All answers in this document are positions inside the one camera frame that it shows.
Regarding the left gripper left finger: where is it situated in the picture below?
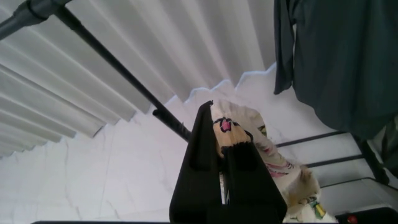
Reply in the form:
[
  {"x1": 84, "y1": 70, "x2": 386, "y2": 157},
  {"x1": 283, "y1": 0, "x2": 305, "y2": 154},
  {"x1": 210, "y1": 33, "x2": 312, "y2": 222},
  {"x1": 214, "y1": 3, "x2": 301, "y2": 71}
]
[{"x1": 169, "y1": 100, "x2": 223, "y2": 222}]

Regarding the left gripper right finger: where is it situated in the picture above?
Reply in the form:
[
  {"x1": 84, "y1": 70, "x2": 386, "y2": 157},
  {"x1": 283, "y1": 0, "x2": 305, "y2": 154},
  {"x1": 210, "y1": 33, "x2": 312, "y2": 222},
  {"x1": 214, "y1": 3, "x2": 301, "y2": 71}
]
[{"x1": 221, "y1": 142, "x2": 287, "y2": 222}]

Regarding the cream printed garment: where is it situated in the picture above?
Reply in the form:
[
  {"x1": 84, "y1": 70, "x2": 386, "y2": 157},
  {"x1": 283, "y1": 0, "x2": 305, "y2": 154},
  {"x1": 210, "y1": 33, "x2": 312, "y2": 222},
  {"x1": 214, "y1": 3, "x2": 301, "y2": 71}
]
[{"x1": 210, "y1": 99, "x2": 338, "y2": 222}]

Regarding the dark grey t-shirt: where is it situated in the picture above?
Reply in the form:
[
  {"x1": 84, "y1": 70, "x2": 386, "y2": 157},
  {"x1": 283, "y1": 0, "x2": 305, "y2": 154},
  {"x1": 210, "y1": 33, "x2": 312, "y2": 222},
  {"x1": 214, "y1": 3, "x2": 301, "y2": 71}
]
[{"x1": 273, "y1": 0, "x2": 398, "y2": 175}]

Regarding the black clothes rack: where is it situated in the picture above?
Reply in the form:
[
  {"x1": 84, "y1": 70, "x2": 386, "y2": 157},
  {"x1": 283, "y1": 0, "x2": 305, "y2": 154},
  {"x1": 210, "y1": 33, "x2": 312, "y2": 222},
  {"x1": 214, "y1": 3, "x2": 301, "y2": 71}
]
[{"x1": 0, "y1": 0, "x2": 391, "y2": 186}]

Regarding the white curtain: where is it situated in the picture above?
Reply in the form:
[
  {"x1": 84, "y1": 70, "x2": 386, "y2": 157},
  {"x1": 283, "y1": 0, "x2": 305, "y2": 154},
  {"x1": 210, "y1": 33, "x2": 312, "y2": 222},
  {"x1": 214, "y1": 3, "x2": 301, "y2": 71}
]
[{"x1": 0, "y1": 0, "x2": 277, "y2": 158}]

